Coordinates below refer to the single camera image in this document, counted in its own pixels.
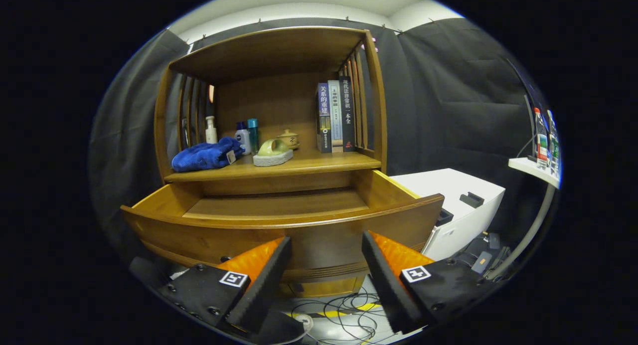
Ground book with black spine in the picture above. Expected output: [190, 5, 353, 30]
[339, 76, 356, 152]

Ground white drawer unit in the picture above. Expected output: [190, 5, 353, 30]
[389, 168, 506, 262]

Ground wooden cabinet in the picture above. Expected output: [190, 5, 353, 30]
[153, 26, 429, 298]

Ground wooden drawer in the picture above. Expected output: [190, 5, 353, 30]
[120, 169, 445, 283]

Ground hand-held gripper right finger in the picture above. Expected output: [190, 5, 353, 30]
[361, 230, 499, 335]

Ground black floor cables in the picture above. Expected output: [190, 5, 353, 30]
[289, 293, 394, 345]

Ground white round table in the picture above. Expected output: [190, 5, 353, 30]
[508, 157, 561, 281]

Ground black computer tower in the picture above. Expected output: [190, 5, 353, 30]
[451, 233, 511, 276]

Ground white bottle with blue cap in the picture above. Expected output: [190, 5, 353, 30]
[235, 121, 252, 156]

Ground wooden countertop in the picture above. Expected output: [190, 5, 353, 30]
[164, 151, 382, 182]

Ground water bottle with red cap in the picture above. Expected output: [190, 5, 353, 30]
[533, 107, 548, 169]

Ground beige lidded tea cup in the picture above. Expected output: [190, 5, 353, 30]
[277, 129, 301, 151]

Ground book with pale grey spine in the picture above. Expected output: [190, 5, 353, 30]
[328, 80, 344, 153]

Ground green handled cleaning sponge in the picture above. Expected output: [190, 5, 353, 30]
[252, 138, 294, 167]

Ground computer monitor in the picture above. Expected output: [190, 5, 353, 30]
[507, 58, 549, 162]

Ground clear teal bottle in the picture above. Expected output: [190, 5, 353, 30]
[247, 118, 260, 154]

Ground blue towel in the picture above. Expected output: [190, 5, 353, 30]
[171, 137, 246, 173]

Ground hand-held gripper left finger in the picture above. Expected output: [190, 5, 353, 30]
[159, 236, 293, 336]

